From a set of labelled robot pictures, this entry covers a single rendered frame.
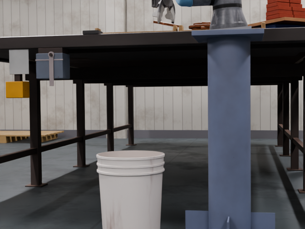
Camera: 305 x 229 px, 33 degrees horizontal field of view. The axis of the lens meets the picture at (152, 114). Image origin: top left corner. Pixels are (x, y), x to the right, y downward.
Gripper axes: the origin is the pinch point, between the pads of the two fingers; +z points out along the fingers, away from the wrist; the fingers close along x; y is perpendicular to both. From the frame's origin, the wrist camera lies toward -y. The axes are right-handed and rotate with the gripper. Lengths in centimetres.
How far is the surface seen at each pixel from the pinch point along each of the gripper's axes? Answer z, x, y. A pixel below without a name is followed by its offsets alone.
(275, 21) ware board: -4, -58, -29
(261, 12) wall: -83, -452, 205
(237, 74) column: 29, 29, -60
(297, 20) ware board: -4, -63, -39
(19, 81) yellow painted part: 29, 58, 44
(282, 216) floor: 99, -40, -42
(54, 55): 17, 49, 28
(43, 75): 26, 52, 33
